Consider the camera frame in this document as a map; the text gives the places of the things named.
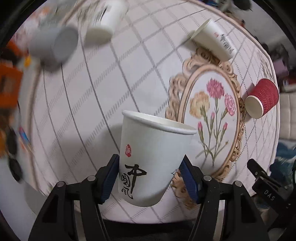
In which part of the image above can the white paper cup calligraphy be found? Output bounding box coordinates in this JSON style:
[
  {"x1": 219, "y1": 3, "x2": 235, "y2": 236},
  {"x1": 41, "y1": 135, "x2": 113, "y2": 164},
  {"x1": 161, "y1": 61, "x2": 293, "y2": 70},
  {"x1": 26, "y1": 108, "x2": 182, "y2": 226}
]
[{"x1": 118, "y1": 110, "x2": 197, "y2": 207}]

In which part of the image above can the red ribbed paper cup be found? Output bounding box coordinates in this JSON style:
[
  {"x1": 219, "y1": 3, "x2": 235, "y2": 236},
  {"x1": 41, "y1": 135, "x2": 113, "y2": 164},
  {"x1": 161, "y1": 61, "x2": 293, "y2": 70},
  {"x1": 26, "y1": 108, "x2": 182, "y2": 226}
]
[{"x1": 245, "y1": 78, "x2": 280, "y2": 119}]

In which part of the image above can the white paper cup centre back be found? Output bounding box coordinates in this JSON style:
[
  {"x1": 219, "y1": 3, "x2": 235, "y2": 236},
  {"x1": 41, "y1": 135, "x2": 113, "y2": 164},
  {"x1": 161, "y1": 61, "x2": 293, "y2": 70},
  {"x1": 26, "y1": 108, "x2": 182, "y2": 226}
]
[{"x1": 190, "y1": 19, "x2": 237, "y2": 62}]

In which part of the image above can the white paper cup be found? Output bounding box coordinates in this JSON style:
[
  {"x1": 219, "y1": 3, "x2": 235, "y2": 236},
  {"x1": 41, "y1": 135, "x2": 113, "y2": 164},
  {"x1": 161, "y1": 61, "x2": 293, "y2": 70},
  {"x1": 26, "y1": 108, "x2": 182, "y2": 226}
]
[
  {"x1": 190, "y1": 19, "x2": 237, "y2": 62},
  {"x1": 85, "y1": 1, "x2": 129, "y2": 46}
]

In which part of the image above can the white paper cup far left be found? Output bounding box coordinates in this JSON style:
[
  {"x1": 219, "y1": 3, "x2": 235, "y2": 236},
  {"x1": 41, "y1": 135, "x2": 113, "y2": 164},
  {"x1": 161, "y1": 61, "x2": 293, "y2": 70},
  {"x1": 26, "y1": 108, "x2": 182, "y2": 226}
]
[{"x1": 85, "y1": 1, "x2": 129, "y2": 46}]

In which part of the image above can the blue denim clothing pile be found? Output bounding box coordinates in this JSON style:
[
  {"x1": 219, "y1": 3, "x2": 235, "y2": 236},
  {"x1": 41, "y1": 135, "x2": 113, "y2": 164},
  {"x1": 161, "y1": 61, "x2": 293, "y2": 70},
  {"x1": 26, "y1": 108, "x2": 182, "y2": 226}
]
[{"x1": 269, "y1": 139, "x2": 295, "y2": 186}]

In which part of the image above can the black round lid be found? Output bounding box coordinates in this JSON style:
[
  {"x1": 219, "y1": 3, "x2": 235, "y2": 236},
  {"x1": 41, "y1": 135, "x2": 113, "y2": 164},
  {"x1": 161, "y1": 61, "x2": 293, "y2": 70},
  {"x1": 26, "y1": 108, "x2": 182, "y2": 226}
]
[{"x1": 9, "y1": 157, "x2": 23, "y2": 182}]

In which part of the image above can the floral diamond pattern tablecloth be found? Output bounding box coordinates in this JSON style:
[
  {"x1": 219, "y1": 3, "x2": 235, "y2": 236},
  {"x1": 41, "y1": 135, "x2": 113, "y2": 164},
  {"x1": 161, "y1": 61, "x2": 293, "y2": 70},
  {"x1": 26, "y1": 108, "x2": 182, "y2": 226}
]
[{"x1": 28, "y1": 0, "x2": 282, "y2": 225}]

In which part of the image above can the orange box on table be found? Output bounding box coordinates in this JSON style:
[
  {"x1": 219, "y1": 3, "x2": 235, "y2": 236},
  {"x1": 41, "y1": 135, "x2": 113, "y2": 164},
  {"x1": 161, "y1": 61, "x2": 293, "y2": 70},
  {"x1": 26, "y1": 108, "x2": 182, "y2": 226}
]
[{"x1": 0, "y1": 63, "x2": 23, "y2": 109}]

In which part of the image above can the grey ribbed mug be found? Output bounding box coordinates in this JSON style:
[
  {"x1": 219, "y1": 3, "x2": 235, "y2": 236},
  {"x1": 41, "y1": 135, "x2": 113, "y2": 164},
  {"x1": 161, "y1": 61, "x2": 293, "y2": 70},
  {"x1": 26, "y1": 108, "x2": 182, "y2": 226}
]
[{"x1": 28, "y1": 26, "x2": 79, "y2": 69}]

